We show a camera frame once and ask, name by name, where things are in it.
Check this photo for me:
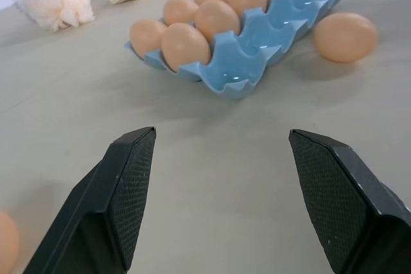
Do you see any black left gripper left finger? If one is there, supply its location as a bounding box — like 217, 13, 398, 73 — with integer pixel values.
22, 126, 157, 274

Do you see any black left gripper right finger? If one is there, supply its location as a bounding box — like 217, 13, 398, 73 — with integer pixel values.
288, 128, 411, 274

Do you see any blue egg tray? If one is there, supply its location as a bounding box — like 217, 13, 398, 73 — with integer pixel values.
123, 0, 357, 100

